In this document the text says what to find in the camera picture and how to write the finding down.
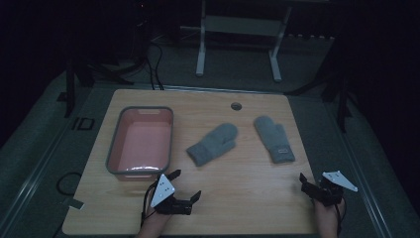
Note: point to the pink basin with grey rim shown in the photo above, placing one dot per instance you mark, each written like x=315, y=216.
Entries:
x=143, y=145

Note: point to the grey mitten with cuff label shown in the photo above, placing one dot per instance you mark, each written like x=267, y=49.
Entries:
x=274, y=139

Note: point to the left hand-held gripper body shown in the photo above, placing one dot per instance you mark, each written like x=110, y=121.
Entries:
x=163, y=190

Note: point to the plain grey mitten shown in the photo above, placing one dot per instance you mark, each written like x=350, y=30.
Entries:
x=214, y=142

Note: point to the person's left hand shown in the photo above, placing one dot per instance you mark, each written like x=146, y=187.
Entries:
x=153, y=226

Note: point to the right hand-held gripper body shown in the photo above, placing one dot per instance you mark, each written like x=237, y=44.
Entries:
x=330, y=195

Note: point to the person's right hand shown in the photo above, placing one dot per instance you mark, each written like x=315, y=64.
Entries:
x=327, y=219

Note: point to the black tripod stand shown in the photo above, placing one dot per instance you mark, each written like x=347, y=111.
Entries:
x=70, y=86
x=342, y=105

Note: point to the white metal stand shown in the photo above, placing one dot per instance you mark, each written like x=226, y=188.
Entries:
x=239, y=25

